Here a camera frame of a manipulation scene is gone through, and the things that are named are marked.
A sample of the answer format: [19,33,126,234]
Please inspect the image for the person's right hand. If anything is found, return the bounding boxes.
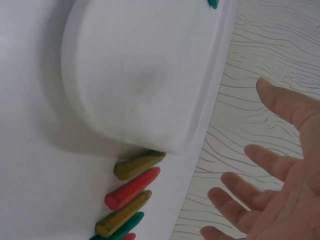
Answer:
[199,76,320,240]

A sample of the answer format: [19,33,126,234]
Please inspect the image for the olive yellow crayon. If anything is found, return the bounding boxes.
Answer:
[94,189,153,238]
[113,151,167,181]

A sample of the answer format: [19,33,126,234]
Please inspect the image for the white paper plate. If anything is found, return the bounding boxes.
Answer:
[60,0,233,156]

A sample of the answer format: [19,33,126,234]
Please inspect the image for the white paper sheet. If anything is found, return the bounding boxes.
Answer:
[0,0,238,240]

